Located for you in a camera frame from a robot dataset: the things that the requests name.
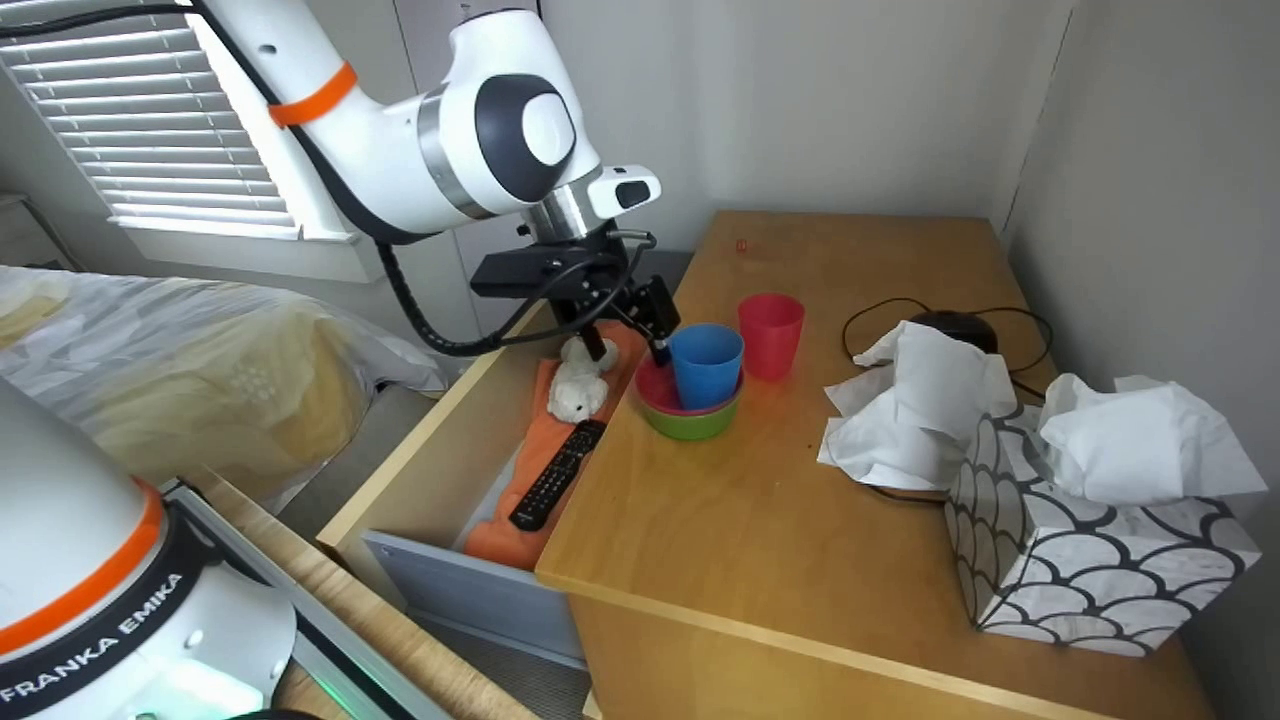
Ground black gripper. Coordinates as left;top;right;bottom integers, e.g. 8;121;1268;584
468;231;684;378

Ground pink plastic bowl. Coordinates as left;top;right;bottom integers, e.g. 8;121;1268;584
629;357;750;422

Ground blue plastic cup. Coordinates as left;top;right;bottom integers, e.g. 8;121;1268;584
663;320;750;414

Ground green plastic bowl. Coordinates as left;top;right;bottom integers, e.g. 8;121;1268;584
631;391;745;450

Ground red plastic cup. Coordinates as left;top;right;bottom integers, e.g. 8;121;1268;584
737;291;809;389

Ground wooden drawer with grey inside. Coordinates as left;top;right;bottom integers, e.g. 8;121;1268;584
317;244;698;673

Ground white rolled sock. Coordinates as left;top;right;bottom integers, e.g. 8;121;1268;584
543;333;626;427

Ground black TV remote control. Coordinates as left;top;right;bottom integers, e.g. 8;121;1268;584
507;418;614;537

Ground wooden dresser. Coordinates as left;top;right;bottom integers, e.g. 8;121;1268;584
532;209;1215;720

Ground crumpled white tissue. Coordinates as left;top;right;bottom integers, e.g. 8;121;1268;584
818;318;1025;495

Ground large white board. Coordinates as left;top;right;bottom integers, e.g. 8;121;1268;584
392;0;577;354

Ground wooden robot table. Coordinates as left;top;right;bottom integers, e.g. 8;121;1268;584
156;466;535;720

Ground white bed cover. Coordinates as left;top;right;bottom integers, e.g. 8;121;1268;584
0;260;466;517

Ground white window blinds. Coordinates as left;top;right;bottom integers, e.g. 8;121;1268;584
0;11;305;244

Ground scale-patterned tissue box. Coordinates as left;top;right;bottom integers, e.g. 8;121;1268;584
942;410;1264;662

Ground white tissue in box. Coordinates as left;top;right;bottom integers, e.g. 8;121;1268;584
1037;371;1273;507

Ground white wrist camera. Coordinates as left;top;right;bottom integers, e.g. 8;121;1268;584
551;162;663;250

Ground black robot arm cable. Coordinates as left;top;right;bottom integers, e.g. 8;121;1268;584
377;235;595;361

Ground black cable with plug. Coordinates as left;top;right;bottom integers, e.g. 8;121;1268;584
838;291;1066;410

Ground white window frame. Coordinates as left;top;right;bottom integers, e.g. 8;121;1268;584
115;51;395;291

